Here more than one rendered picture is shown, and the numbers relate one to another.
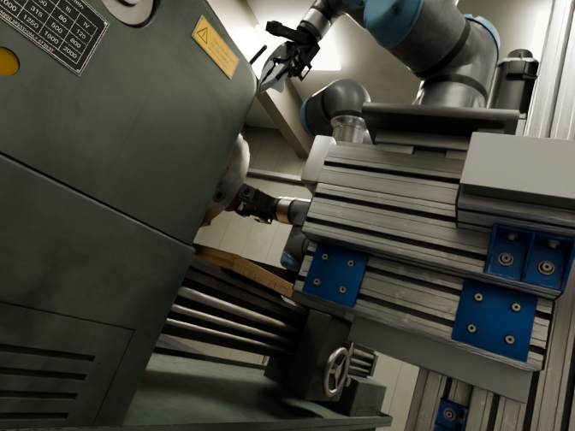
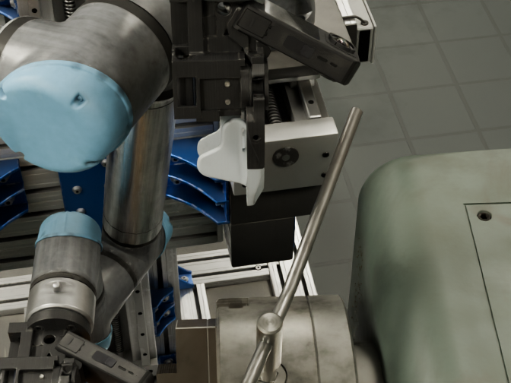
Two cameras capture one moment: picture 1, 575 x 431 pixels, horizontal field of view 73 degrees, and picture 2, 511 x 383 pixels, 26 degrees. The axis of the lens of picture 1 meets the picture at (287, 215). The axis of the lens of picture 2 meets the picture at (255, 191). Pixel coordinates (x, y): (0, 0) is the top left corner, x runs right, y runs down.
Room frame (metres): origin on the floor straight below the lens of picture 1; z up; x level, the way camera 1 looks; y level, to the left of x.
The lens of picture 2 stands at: (1.36, 0.73, 2.05)
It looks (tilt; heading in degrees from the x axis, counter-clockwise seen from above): 45 degrees down; 231
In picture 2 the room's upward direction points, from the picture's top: straight up
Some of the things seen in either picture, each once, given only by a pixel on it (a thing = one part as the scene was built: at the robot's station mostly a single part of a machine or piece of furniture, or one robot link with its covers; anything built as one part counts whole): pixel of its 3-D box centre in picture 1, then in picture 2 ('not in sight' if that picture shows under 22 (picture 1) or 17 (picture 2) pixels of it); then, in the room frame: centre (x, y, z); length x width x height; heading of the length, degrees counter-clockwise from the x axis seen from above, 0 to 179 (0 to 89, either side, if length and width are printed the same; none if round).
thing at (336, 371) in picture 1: (329, 357); not in sight; (1.38, -0.30, 0.73); 0.27 x 0.12 x 0.27; 144
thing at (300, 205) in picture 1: (311, 215); (67, 263); (1.00, -0.06, 1.08); 0.11 x 0.08 x 0.09; 53
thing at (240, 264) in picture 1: (219, 264); not in sight; (1.17, 0.14, 0.89); 0.36 x 0.30 x 0.04; 54
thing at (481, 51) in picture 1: (458, 63); not in sight; (0.59, -0.20, 1.33); 0.13 x 0.12 x 0.14; 118
